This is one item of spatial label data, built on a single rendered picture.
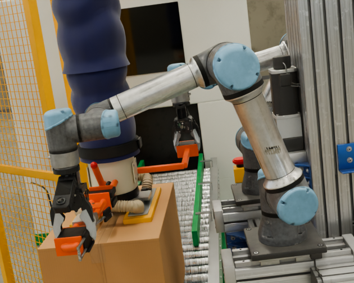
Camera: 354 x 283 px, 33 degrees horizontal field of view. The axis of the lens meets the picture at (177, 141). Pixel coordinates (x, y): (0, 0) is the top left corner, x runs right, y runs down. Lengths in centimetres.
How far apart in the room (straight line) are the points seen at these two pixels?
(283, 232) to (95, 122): 67
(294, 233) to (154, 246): 44
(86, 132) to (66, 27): 59
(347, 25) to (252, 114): 50
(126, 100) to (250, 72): 36
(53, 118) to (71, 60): 53
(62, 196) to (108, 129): 21
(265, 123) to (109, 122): 41
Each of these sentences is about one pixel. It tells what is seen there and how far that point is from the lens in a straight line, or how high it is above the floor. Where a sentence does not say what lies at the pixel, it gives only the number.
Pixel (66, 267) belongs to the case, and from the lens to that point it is 202.
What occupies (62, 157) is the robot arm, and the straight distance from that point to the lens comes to 158.
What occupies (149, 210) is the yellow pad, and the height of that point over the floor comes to 109.
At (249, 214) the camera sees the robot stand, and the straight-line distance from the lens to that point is 234.
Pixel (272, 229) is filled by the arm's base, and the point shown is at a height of 109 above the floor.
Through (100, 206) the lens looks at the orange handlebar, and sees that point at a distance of 185.
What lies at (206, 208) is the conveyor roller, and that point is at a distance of 369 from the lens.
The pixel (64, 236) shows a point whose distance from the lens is 163.
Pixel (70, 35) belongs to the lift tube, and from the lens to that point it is 205.
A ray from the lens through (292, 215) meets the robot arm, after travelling 168.
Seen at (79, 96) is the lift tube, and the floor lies 152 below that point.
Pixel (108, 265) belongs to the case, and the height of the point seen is 100.
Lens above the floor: 178
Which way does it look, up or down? 13 degrees down
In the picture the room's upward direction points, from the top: 8 degrees counter-clockwise
